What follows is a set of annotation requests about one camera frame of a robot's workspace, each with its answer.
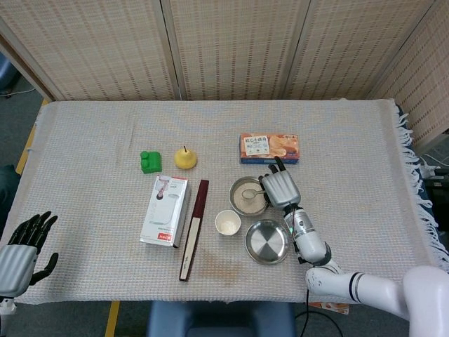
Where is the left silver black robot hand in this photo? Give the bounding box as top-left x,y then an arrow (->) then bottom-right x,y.
0,210 -> 60,298

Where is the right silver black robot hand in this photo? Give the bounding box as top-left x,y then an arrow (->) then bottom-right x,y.
258,157 -> 303,211

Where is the small steel spoon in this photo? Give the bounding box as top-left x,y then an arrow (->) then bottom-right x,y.
241,188 -> 267,200

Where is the stainless steel bowl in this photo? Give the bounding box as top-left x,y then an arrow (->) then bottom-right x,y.
228,176 -> 272,218

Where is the stainless steel plate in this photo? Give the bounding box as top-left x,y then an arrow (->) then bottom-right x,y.
244,219 -> 291,266

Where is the white paper cup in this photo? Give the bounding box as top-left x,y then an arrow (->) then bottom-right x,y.
214,209 -> 242,237

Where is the blue orange cookie box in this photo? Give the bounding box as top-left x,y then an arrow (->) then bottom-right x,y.
239,133 -> 301,166

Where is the dark teal padded object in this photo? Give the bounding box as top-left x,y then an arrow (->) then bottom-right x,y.
0,164 -> 20,225

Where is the dark red long box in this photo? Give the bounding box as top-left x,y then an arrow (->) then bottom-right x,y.
178,179 -> 210,282

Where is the yellow toy pear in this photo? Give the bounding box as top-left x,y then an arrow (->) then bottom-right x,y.
173,145 -> 199,171

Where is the white desk lamp box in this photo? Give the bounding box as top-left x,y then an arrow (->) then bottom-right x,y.
139,175 -> 192,249

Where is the orange printed package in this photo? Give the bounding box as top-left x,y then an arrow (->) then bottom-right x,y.
308,301 -> 351,315

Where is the green toy building block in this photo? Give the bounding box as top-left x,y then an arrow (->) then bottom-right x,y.
139,150 -> 164,175

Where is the beige waffle weave tablecloth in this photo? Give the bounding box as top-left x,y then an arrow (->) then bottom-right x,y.
1,98 -> 449,306

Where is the blue padded chair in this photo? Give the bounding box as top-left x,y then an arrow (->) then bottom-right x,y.
147,300 -> 297,337

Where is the white power strip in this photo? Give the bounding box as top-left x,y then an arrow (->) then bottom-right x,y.
419,154 -> 438,178

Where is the woven folding screen panel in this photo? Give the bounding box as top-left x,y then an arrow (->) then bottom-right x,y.
0,0 -> 183,103
161,0 -> 311,101
368,0 -> 449,152
283,0 -> 439,101

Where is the black box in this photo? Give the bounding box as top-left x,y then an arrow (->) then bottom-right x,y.
422,168 -> 449,218

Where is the blue office chair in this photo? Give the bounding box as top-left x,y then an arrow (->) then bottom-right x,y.
0,52 -> 18,93

